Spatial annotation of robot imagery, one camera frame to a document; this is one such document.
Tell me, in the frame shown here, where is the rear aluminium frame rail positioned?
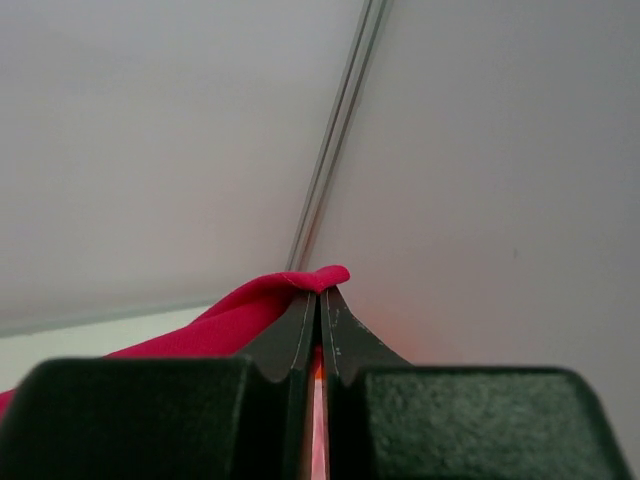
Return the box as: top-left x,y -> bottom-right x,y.
1,297 -> 220,338

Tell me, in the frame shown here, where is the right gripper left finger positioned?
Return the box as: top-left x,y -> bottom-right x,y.
239,292 -> 317,383

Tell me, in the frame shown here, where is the pink t shirt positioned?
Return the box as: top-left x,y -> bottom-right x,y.
310,377 -> 329,480

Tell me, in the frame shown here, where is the orange t shirt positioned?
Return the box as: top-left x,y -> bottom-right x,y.
312,346 -> 325,381

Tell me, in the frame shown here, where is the magenta t shirt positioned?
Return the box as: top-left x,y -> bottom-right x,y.
32,265 -> 350,418

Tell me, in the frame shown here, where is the right aluminium frame post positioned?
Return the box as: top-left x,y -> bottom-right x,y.
285,0 -> 393,271

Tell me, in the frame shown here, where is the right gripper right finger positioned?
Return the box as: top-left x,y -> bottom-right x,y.
319,289 -> 413,388

